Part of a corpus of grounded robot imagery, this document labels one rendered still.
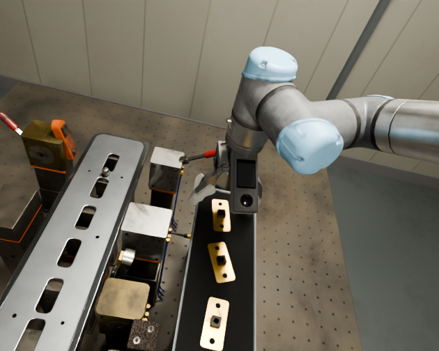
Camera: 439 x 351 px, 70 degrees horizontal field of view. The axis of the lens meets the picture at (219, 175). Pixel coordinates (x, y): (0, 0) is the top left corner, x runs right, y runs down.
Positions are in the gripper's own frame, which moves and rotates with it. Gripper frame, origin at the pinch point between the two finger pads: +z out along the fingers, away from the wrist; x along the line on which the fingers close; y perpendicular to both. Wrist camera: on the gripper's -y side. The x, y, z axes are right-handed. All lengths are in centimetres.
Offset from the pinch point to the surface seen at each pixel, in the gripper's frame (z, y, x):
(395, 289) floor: 118, 35, -145
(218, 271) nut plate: 1.5, -13.5, 1.4
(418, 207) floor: 118, 106, -203
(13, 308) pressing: 17.7, -15.3, 40.5
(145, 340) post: 7.8, -24.0, 14.0
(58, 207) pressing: 17.7, 10.3, 38.7
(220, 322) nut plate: 0.6, -23.1, 1.8
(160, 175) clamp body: 16.3, 23.5, 13.7
